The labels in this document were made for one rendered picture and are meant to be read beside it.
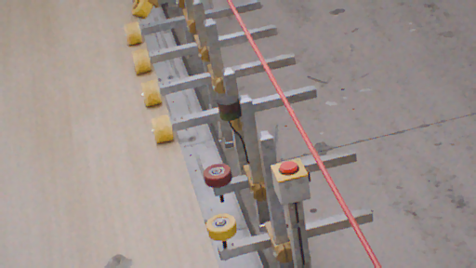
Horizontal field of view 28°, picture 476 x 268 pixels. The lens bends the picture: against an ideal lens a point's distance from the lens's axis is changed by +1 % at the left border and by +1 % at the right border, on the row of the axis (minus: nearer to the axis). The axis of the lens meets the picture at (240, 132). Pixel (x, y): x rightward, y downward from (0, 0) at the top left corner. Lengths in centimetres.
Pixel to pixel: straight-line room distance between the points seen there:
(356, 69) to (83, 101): 216
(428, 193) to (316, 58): 142
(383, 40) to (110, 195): 291
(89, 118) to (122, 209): 57
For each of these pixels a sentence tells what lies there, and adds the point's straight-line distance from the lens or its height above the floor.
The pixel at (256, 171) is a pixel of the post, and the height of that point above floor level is 91.
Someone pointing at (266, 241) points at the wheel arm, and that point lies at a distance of 263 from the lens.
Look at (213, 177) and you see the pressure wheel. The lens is 276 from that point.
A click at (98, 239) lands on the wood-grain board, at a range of 264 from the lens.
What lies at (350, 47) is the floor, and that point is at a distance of 537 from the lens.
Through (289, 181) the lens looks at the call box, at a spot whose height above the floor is 121.
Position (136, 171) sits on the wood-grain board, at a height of 90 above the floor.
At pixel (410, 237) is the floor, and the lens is 392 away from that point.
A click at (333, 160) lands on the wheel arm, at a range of 285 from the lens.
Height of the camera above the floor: 242
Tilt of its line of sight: 31 degrees down
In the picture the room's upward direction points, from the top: 10 degrees counter-clockwise
